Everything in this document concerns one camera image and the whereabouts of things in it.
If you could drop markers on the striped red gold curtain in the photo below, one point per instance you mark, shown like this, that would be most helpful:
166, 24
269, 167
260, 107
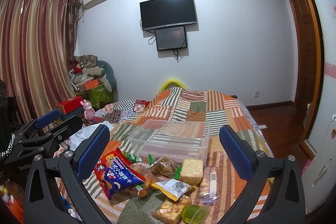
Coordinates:
38, 39

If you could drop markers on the red gift box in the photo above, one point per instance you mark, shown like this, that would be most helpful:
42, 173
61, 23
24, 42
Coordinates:
69, 105

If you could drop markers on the large wall television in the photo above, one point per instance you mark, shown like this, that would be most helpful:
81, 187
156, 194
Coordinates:
165, 13

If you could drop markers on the yellow white snack bag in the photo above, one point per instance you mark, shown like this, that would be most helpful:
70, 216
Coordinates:
173, 189

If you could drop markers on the blue red biscuit bag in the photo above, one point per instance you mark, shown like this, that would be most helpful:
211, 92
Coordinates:
115, 174

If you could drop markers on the white crumpled sheet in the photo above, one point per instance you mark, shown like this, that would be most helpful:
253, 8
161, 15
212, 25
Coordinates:
85, 133

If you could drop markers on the small green snack packet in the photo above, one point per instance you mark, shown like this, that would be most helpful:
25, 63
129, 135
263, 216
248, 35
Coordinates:
133, 158

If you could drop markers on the green stick candy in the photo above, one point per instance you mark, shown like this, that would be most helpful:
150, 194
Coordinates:
150, 159

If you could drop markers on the grey plush toy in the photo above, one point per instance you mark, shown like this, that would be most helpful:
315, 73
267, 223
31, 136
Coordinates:
97, 69

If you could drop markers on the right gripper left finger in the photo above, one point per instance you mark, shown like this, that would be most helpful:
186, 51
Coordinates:
43, 202

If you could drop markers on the checkered patchwork blanket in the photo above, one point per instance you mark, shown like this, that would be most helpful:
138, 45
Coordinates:
120, 111

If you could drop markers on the pale cracker block pack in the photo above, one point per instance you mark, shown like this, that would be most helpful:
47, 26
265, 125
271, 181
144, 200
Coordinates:
192, 171

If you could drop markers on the brown snack clear bag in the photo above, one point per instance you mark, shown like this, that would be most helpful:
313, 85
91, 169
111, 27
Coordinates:
165, 167

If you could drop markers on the small wall monitor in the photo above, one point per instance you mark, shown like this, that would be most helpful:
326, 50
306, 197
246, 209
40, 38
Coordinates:
171, 38

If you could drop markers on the patchwork striped quilt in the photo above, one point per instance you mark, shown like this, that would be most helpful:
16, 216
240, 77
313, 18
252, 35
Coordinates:
178, 104

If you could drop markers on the green jelly cup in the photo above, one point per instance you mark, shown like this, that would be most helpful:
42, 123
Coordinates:
195, 214

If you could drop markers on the yellow chair back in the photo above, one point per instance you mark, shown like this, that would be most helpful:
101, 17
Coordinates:
171, 83

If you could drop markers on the green patterned storage box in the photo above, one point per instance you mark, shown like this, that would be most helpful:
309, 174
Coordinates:
99, 97

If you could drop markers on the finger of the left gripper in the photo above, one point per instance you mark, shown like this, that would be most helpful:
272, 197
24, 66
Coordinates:
61, 129
47, 119

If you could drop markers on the orange box on pile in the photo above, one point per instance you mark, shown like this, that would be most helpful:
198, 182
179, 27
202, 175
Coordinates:
89, 85

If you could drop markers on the brown wooden door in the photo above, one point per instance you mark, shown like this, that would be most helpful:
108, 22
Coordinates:
305, 19

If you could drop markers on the clear bag round biscuits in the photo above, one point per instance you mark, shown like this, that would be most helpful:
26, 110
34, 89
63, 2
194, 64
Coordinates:
171, 211

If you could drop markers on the white wall socket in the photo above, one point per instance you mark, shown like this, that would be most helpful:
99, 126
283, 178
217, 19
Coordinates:
256, 94

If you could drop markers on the pink heart wall sticker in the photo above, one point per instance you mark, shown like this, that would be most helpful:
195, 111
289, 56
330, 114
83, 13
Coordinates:
330, 70

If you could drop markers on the pink plush toy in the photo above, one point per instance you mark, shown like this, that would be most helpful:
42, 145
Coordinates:
89, 111

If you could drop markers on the clear plastic storage box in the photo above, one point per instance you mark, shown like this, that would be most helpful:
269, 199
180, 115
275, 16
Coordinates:
173, 139

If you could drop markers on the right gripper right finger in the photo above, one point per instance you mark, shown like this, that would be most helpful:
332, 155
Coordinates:
285, 202

